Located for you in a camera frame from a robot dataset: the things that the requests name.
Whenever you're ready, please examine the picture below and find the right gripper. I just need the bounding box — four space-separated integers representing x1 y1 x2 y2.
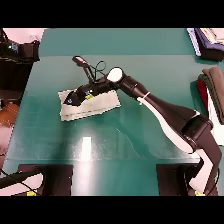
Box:
64 80 114 108

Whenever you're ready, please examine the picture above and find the white garment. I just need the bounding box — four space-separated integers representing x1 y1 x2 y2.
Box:
58 88 122 123
205 88 224 147

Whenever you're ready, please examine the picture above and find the dark green garment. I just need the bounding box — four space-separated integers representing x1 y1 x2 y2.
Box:
197 73 214 111

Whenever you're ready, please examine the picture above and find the pale lavender garment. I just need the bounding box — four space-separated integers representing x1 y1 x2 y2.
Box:
186 28 202 57

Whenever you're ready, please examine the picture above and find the red garment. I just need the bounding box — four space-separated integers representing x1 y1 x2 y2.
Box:
196 79 210 115

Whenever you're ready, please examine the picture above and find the black cable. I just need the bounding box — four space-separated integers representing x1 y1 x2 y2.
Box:
88 60 108 83

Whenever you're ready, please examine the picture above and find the black garment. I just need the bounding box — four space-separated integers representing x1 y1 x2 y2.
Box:
194 28 224 63

